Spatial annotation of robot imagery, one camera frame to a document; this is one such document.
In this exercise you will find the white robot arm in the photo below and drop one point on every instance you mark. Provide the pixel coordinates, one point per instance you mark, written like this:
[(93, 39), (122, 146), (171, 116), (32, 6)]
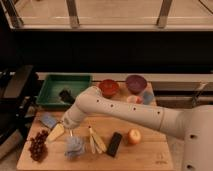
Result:
[(194, 126)]

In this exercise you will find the black equipment at left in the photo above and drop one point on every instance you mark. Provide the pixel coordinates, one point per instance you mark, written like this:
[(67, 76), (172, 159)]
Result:
[(17, 93)]

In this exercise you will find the wooden utensils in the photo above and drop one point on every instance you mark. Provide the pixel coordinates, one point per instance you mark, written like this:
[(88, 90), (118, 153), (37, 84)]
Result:
[(99, 144)]

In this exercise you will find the blue sponge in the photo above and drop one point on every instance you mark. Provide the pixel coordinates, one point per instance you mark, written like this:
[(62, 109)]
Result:
[(48, 120)]

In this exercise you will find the red bowl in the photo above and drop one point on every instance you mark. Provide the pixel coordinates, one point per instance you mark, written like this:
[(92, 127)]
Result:
[(108, 88)]

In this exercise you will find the black rectangular block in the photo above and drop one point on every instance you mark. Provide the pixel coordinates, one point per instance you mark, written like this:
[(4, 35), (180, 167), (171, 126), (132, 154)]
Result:
[(114, 144)]

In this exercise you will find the purple bowl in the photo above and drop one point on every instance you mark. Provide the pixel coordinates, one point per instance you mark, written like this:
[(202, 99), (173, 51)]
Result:
[(136, 83)]

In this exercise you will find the blue cloth near glass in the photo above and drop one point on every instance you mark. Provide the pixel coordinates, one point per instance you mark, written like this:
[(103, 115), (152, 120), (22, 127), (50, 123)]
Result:
[(147, 97)]

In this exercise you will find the wooden board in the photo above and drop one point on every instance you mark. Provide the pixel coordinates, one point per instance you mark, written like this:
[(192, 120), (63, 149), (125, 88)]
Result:
[(150, 154)]

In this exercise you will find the crumpled blue cloth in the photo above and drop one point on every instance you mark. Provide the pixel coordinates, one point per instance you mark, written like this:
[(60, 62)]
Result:
[(75, 147)]

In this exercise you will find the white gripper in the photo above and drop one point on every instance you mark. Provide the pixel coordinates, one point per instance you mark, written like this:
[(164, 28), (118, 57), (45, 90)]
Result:
[(71, 119)]

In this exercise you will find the apple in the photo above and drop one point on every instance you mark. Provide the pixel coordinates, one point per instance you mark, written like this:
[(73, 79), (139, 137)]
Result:
[(134, 136)]

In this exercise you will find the dark object in tray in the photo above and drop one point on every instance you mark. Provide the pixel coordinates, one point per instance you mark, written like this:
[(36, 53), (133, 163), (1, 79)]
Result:
[(66, 96)]

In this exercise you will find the bunch of red grapes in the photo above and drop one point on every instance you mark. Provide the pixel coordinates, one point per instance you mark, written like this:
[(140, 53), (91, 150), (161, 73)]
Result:
[(38, 148)]

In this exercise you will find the green plastic tray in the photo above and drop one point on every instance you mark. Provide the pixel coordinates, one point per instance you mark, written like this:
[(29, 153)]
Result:
[(55, 84)]

